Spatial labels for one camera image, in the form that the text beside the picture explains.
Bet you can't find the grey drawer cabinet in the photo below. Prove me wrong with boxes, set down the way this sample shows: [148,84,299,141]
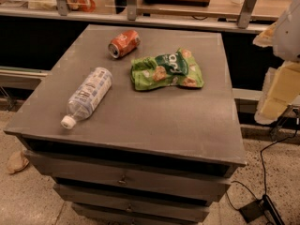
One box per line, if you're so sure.
[3,23,248,225]

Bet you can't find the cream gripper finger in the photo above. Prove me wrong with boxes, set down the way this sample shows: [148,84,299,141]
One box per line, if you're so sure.
[253,22,277,48]
[254,61,300,125]

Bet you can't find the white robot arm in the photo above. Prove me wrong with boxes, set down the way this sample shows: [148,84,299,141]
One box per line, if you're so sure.
[253,0,300,125]

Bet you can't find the long grey counter shelf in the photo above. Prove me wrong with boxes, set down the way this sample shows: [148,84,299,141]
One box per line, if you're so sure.
[0,0,293,34]

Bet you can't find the grey drawer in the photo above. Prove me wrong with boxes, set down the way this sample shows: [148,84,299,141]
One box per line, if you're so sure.
[71,202,197,225]
[52,183,211,223]
[25,150,230,203]

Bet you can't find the bottom grey drawer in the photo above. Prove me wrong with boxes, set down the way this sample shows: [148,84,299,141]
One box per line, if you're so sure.
[71,202,197,225]

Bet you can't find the middle grey drawer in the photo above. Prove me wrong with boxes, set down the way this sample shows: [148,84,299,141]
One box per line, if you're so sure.
[52,183,211,223]

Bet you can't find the black power strip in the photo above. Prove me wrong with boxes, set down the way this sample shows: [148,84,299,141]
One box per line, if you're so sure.
[262,195,285,225]

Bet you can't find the green chip bag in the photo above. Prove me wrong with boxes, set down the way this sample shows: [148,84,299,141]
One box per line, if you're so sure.
[131,48,204,91]

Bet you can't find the clear plastic water bottle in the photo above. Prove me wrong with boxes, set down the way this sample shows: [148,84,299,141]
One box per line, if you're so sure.
[61,67,113,129]

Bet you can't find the black power cable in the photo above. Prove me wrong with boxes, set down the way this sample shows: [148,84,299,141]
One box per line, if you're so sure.
[225,110,300,212]

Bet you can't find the top grey drawer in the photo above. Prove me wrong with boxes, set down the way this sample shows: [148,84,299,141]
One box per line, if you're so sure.
[25,150,230,203]

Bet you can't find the red coke can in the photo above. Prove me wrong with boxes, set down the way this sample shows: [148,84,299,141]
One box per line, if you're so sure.
[108,30,141,59]

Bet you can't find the crumpled brown paper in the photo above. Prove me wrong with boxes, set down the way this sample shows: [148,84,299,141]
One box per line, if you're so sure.
[7,151,29,174]

